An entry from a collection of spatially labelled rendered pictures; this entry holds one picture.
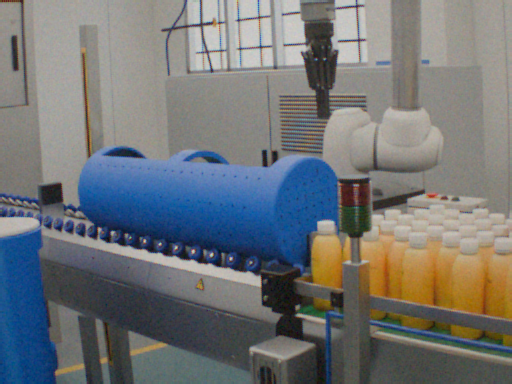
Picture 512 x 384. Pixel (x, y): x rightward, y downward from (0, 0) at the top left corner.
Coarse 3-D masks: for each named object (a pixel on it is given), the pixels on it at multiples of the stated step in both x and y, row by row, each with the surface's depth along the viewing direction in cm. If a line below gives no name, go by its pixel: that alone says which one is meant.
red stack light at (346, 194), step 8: (344, 184) 137; (360, 184) 136; (368, 184) 137; (344, 192) 137; (352, 192) 137; (360, 192) 137; (368, 192) 137; (344, 200) 138; (352, 200) 137; (360, 200) 137; (368, 200) 138
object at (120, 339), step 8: (112, 328) 279; (120, 328) 278; (112, 336) 280; (120, 336) 278; (128, 336) 281; (120, 344) 278; (128, 344) 281; (120, 352) 278; (128, 352) 281; (120, 360) 279; (128, 360) 281; (120, 368) 280; (128, 368) 281; (120, 376) 281; (128, 376) 282
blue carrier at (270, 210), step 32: (96, 160) 245; (128, 160) 233; (160, 160) 223; (224, 160) 229; (288, 160) 193; (320, 160) 197; (96, 192) 238; (128, 192) 227; (160, 192) 216; (192, 192) 207; (224, 192) 198; (256, 192) 191; (288, 192) 189; (320, 192) 198; (96, 224) 250; (128, 224) 232; (160, 224) 219; (192, 224) 208; (224, 224) 199; (256, 224) 190; (288, 224) 190; (288, 256) 191
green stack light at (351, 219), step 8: (344, 208) 138; (352, 208) 137; (360, 208) 137; (368, 208) 138; (344, 216) 138; (352, 216) 137; (360, 216) 137; (368, 216) 138; (344, 224) 138; (352, 224) 137; (360, 224) 137; (368, 224) 138; (344, 232) 139; (352, 232) 138; (360, 232) 138
